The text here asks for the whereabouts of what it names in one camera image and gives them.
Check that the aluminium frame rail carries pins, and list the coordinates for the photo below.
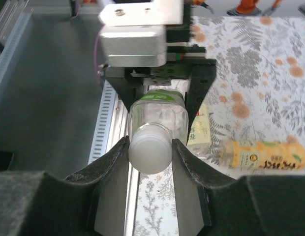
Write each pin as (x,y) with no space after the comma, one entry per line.
(134,201)

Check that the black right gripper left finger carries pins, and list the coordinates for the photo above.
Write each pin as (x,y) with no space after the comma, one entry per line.
(56,204)

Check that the small green label plastic bottle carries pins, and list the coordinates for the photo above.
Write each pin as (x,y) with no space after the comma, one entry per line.
(157,113)

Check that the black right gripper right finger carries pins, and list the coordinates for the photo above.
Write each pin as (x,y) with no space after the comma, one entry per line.
(241,209)

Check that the pale green tea label bottle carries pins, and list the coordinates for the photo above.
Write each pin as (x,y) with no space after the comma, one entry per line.
(200,127)

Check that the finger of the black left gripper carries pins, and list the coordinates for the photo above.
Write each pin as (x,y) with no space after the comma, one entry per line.
(200,83)
(125,88)

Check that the white bottle cap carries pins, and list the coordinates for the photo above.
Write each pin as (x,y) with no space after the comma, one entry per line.
(150,152)

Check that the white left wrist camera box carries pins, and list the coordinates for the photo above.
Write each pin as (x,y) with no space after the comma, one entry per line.
(132,44)

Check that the floral patterned table cover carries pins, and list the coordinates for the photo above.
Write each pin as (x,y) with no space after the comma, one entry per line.
(265,86)

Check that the yellow label plastic bottle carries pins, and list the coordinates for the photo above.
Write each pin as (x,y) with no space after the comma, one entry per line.
(265,155)

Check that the aluminium frame leg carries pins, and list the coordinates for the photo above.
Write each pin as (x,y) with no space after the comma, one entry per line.
(5,49)

